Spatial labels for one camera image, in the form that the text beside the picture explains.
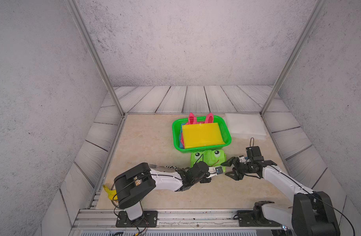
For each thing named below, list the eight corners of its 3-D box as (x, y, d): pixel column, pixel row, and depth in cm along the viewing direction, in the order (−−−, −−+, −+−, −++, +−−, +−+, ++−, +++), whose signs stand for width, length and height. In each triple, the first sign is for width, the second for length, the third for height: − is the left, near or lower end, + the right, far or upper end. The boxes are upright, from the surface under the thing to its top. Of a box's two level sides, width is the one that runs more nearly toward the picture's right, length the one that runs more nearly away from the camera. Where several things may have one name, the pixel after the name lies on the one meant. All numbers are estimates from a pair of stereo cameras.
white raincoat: (230, 140, 107) (232, 136, 103) (224, 116, 123) (225, 112, 120) (268, 140, 107) (270, 136, 103) (257, 116, 123) (259, 112, 119)
